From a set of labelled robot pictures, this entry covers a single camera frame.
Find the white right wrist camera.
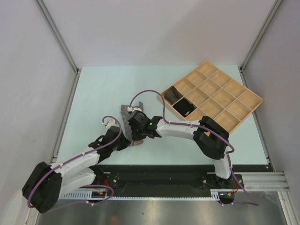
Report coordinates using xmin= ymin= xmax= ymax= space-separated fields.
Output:
xmin=127 ymin=106 xmax=143 ymax=113

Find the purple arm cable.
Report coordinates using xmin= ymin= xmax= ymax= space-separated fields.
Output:
xmin=129 ymin=90 xmax=260 ymax=207
xmin=27 ymin=116 xmax=122 ymax=209

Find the black underwear beige waistband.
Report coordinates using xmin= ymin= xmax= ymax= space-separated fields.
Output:
xmin=173 ymin=98 xmax=195 ymax=117

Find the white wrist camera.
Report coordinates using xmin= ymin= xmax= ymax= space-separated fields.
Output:
xmin=102 ymin=119 xmax=120 ymax=129
xmin=127 ymin=106 xmax=143 ymax=113

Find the grey slotted cable duct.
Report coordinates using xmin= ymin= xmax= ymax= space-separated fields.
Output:
xmin=60 ymin=188 xmax=221 ymax=201

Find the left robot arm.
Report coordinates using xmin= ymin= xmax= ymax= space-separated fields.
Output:
xmin=22 ymin=126 xmax=130 ymax=213

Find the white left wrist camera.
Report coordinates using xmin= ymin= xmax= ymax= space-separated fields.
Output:
xmin=102 ymin=119 xmax=120 ymax=129

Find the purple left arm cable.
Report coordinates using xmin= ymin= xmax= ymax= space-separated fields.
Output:
xmin=27 ymin=116 xmax=122 ymax=209

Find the grey striped underwear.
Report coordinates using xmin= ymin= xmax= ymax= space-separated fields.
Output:
xmin=120 ymin=105 xmax=143 ymax=147

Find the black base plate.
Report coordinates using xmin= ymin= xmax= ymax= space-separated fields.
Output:
xmin=96 ymin=165 xmax=244 ymax=198

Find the wooden compartment tray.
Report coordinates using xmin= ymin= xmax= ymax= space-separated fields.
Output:
xmin=157 ymin=61 xmax=263 ymax=133

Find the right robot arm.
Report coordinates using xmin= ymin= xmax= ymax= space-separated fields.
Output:
xmin=128 ymin=110 xmax=234 ymax=188

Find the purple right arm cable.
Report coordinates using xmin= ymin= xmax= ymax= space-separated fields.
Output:
xmin=129 ymin=90 xmax=260 ymax=207

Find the brown underwear beige waistband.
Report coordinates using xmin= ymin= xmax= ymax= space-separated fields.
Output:
xmin=164 ymin=86 xmax=183 ymax=105

